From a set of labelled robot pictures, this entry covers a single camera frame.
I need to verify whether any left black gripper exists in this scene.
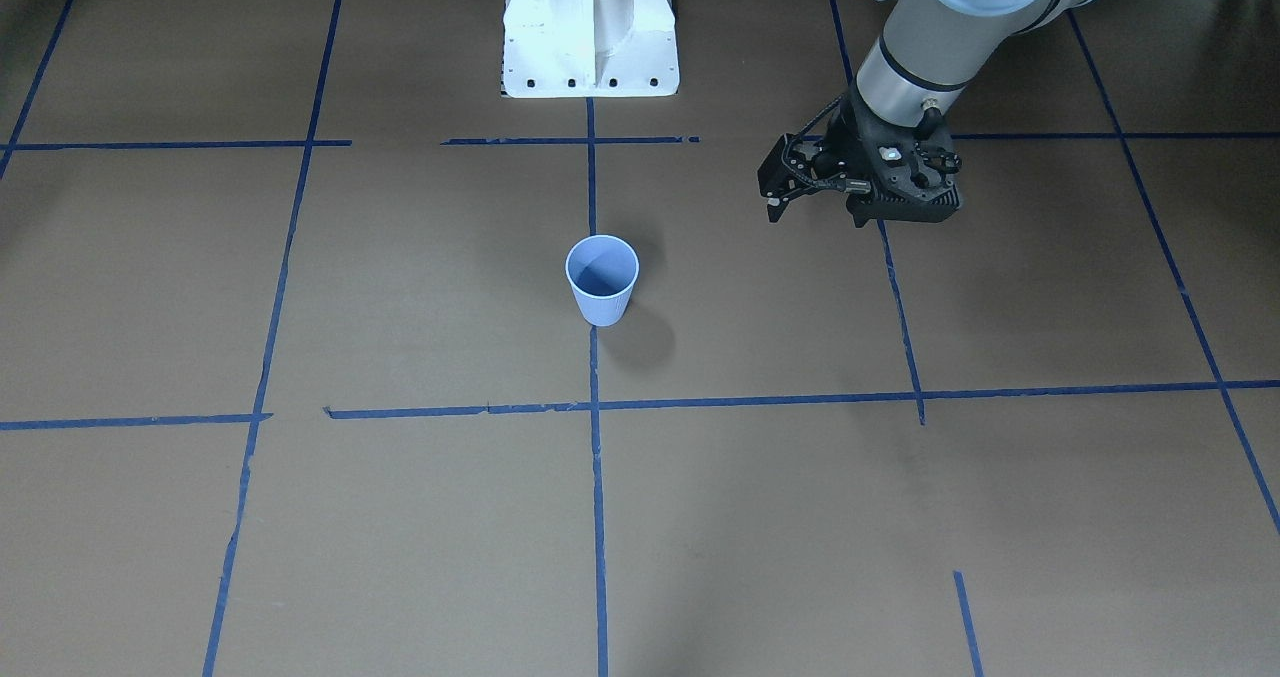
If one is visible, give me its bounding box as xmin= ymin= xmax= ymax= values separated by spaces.
xmin=756 ymin=97 xmax=900 ymax=229

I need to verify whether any blue paper cup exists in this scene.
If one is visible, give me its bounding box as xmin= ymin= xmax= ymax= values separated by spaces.
xmin=564 ymin=234 xmax=640 ymax=329

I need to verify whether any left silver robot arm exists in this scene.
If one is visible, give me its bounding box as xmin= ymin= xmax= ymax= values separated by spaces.
xmin=756 ymin=0 xmax=1096 ymax=227

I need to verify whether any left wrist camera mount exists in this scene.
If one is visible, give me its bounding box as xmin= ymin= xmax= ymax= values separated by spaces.
xmin=858 ymin=122 xmax=964 ymax=223

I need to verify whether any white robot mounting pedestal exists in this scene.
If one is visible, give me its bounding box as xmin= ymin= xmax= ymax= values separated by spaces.
xmin=500 ymin=0 xmax=681 ymax=99

